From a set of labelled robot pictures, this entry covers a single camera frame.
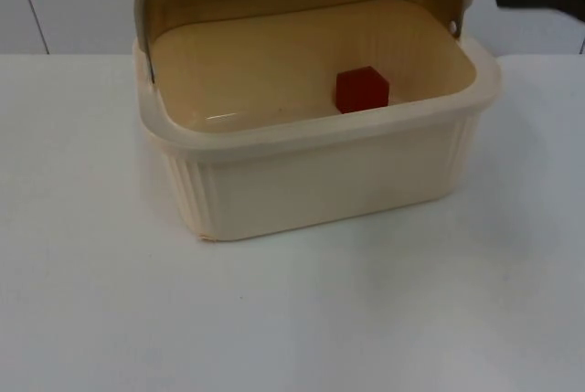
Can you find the cream box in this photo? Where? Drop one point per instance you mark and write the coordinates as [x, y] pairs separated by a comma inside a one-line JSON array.
[[320, 191]]

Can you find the red cube block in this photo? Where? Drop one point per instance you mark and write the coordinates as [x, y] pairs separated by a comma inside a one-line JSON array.
[[361, 90]]

